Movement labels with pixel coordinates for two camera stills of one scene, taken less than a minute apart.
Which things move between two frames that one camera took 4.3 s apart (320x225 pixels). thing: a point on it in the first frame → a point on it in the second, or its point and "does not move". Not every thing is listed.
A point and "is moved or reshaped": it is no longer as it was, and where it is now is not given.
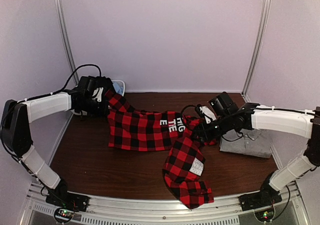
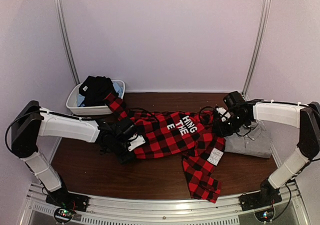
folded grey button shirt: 249,141 does not move
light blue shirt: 118,87 does not move
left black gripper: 104,110 → 122,159
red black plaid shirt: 131,129 is moved or reshaped
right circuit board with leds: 265,214 does not move
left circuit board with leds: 63,214 does not move
